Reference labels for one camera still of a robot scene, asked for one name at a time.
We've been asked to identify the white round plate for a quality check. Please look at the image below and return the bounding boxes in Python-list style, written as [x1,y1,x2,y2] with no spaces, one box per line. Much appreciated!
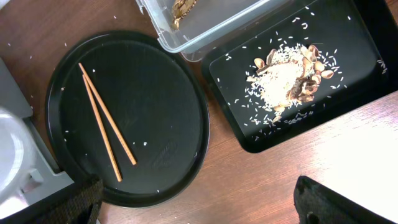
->
[1,108,35,202]

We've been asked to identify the wooden chopstick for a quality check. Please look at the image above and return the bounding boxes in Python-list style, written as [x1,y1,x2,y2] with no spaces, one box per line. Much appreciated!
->
[78,62,137,165]
[82,75,122,182]

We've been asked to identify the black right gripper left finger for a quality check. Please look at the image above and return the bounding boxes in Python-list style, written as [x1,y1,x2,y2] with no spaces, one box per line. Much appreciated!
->
[1,177,104,224]

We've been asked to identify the clear plastic bin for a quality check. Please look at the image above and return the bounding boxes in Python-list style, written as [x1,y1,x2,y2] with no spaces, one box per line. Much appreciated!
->
[136,0,291,62]

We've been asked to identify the brown printed wrapper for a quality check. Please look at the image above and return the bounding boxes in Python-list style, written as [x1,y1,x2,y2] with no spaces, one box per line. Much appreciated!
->
[172,0,197,30]

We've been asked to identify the rice and peanut shell scraps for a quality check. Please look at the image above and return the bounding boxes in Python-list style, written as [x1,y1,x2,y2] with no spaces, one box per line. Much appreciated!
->
[216,12,388,141]

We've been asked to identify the black rectangular tray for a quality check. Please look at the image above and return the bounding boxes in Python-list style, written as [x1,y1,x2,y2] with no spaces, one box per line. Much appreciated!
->
[202,0,397,153]

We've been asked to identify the round black tray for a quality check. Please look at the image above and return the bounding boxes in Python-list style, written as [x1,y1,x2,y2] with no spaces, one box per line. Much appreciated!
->
[45,30,210,208]

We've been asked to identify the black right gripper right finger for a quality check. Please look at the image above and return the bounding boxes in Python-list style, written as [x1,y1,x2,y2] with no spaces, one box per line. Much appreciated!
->
[294,175,394,224]

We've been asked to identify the grey plastic dishwasher rack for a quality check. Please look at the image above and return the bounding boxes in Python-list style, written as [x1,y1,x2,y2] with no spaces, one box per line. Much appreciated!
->
[1,61,73,207]

